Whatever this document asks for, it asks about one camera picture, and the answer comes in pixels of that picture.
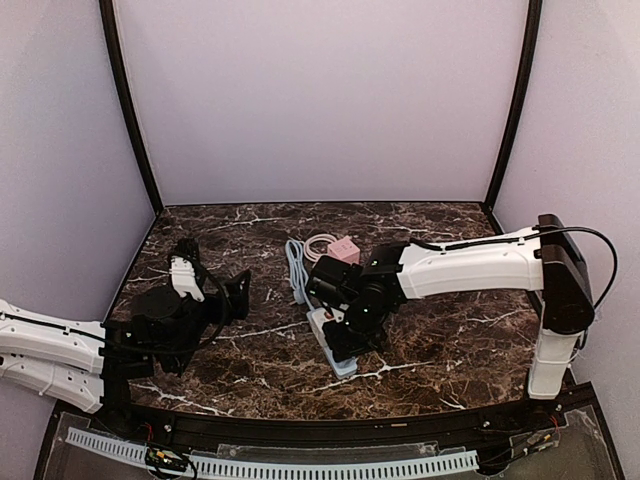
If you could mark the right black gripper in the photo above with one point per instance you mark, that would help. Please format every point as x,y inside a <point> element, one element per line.
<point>347,335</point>

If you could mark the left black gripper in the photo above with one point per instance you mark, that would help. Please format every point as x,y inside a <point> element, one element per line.
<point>226,298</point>

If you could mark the white cube socket adapter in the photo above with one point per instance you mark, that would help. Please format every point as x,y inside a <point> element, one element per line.
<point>319,316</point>

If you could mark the pink cube socket adapter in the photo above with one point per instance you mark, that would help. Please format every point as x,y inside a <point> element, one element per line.
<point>345,250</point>

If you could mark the blue power strip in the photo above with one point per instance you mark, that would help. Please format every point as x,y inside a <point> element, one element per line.
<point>342,369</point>

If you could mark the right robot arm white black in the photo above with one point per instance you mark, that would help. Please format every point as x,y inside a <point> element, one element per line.
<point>543,258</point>

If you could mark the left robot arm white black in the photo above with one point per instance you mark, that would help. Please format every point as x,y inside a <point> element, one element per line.
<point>89,364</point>

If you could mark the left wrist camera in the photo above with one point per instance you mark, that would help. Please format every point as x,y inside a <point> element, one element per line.
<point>185,273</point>

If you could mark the black front frame rail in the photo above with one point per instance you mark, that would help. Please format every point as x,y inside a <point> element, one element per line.
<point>478,427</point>

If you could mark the white slotted cable duct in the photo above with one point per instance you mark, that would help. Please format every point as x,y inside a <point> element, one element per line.
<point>281,465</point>

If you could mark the left black frame post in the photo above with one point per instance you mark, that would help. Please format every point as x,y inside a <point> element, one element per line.
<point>125,98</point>

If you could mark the black frame post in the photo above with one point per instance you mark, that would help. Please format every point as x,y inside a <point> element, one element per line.
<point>125,98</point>
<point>523,74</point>

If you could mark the right black frame post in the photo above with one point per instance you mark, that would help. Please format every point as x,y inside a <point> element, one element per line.
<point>523,74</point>

